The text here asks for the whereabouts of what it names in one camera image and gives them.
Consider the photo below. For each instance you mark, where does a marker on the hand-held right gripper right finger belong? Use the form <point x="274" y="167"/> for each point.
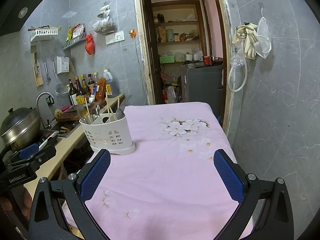
<point x="228" y="175"/>

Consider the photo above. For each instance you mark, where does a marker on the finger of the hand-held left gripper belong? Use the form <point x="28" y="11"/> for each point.
<point x="42" y="156"/>
<point x="28" y="152"/>

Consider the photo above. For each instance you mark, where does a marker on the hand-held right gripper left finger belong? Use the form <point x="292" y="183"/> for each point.
<point x="96" y="172"/>

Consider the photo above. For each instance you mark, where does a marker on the white plastic utensil holder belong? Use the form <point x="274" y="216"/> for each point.
<point x="110" y="135"/>

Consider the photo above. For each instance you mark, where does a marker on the metal table knife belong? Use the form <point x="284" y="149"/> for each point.
<point x="97" y="115"/>

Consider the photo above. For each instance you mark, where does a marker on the metal spoon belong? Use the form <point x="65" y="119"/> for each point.
<point x="119" y="113"/>
<point x="83" y="115"/>

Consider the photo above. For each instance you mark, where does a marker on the metal fork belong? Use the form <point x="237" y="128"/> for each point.
<point x="126" y="101"/>

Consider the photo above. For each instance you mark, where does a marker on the person's left hand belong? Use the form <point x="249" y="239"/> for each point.
<point x="27" y="205"/>

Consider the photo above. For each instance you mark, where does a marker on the beige kitchen counter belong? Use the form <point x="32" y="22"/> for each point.
<point x="65" y="147"/>

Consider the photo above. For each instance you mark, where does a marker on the metal wok with lid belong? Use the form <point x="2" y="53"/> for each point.
<point x="20" y="127"/>

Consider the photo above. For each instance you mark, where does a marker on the kitchen sink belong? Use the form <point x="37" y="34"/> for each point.
<point x="72" y="128"/>

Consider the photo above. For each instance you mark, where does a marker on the wooden cutting board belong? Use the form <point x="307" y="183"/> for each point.
<point x="72" y="116"/>

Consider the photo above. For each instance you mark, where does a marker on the pink cloth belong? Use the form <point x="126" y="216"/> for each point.
<point x="66" y="108"/>

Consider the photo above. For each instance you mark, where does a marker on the metal faucet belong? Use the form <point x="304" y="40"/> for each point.
<point x="41" y="96"/>

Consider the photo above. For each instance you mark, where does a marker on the pink floral tablecloth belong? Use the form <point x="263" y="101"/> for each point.
<point x="162" y="175"/>

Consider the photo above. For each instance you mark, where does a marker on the dark pump bottle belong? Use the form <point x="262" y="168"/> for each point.
<point x="72" y="96"/>

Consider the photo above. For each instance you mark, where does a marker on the hanging metal strainer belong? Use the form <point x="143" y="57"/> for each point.
<point x="61" y="90"/>

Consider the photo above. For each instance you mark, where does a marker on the wooden knife board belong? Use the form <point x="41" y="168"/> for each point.
<point x="37" y="77"/>

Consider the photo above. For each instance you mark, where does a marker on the small white tube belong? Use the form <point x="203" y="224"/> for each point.
<point x="92" y="97"/>

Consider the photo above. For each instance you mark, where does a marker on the hanging metal utensil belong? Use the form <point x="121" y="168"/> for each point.
<point x="48" y="76"/>

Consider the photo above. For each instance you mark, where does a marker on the orange sauce bottle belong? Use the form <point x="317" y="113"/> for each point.
<point x="100" y="90"/>

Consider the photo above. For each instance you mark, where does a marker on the plastic oil jug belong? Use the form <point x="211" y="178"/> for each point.
<point x="111" y="85"/>

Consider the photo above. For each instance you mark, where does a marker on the grey refrigerator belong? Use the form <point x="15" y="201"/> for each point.
<point x="200" y="87"/>

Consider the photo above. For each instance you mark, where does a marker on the clear plastic jug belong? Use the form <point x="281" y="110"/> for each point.
<point x="171" y="95"/>

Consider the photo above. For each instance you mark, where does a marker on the metal bowl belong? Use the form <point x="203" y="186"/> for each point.
<point x="216" y="60"/>

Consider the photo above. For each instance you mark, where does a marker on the red cup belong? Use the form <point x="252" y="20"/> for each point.
<point x="206" y="60"/>

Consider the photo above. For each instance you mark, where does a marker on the clear plastic bag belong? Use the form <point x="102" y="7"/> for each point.
<point x="236" y="58"/>

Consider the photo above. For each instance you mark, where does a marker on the red plastic bag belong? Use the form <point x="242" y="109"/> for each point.
<point x="90" y="45"/>

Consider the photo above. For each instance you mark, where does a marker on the yellow snack packet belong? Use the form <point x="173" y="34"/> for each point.
<point x="69" y="33"/>

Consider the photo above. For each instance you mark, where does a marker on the red snack packet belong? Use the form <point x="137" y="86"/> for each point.
<point x="78" y="31"/>

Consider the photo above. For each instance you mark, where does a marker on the green box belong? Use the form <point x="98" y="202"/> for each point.
<point x="167" y="59"/>

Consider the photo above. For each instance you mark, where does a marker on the cream rubber gloves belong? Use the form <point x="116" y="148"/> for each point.
<point x="247" y="45"/>

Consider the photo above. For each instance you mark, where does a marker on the white mesh bag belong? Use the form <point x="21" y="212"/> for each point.
<point x="263" y="37"/>

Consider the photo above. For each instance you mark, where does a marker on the bag of dried goods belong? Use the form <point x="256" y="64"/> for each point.
<point x="105" y="26"/>

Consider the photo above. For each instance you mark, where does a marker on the black range hood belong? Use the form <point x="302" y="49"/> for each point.
<point x="22" y="7"/>

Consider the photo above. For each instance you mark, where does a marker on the green thermos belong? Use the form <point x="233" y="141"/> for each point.
<point x="170" y="35"/>

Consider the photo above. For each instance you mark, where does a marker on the wooden shelf unit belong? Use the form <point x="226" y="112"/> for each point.
<point x="175" y="23"/>

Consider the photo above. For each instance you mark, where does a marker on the black wall plug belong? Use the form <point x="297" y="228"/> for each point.
<point x="50" y="101"/>

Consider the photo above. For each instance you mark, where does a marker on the cream door frame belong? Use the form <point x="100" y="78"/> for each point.
<point x="228" y="110"/>

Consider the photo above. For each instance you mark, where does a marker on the white wall box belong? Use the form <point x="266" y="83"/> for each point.
<point x="63" y="65"/>

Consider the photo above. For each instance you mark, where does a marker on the metal wall rack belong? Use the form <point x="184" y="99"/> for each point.
<point x="72" y="42"/>

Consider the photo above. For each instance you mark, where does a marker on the white basket wall rack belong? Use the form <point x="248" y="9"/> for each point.
<point x="43" y="33"/>

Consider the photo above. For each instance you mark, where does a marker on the white wall socket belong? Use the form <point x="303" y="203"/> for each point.
<point x="114" y="37"/>

